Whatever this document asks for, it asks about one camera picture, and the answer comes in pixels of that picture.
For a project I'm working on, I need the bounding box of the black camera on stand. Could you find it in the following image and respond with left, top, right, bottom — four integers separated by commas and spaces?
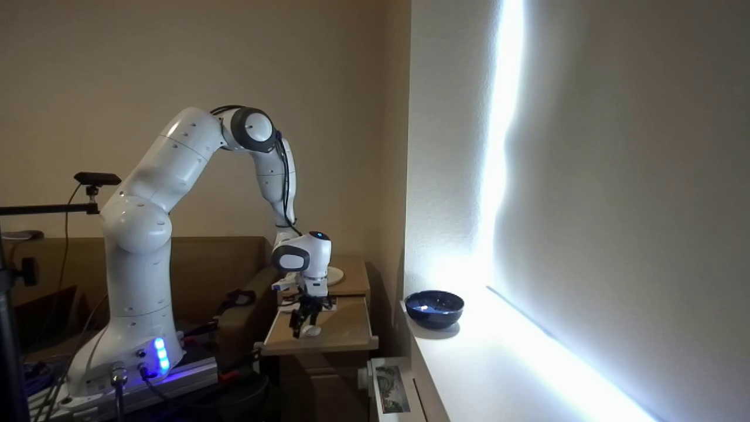
75, 171, 121, 197

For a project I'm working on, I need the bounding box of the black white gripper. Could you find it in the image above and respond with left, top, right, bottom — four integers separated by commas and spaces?
291, 283, 334, 337

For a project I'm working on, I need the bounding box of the blue bowl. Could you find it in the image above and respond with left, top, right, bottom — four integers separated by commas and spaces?
406, 290, 463, 330

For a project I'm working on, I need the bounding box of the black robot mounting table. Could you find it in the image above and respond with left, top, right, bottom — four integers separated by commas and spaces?
26, 336, 270, 422

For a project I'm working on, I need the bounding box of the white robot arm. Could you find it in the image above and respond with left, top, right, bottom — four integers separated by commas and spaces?
65, 105, 333, 396

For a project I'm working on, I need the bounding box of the small white case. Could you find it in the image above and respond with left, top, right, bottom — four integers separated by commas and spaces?
303, 328, 322, 337

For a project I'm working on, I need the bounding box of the wooden nightstand cabinet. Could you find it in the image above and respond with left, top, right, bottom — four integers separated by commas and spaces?
261, 257, 379, 422

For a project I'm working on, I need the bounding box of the white round plate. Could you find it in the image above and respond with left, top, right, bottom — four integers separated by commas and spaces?
327, 267, 344, 287

